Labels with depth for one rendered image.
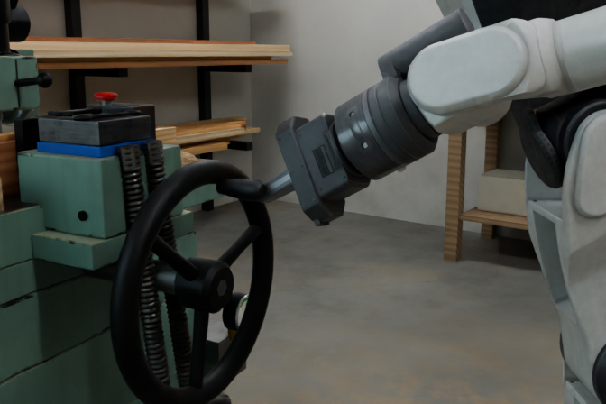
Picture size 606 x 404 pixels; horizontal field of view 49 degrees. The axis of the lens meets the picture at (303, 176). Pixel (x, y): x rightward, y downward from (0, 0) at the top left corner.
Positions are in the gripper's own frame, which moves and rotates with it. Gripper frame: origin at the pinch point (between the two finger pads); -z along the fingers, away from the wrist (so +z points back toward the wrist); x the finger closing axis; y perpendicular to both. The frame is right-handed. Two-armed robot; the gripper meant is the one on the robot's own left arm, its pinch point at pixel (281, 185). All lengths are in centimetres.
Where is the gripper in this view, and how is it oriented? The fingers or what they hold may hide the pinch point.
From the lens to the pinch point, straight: 75.7
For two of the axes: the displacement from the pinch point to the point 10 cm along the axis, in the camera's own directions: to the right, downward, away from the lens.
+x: -3.4, -9.1, 2.5
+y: -5.5, -0.3, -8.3
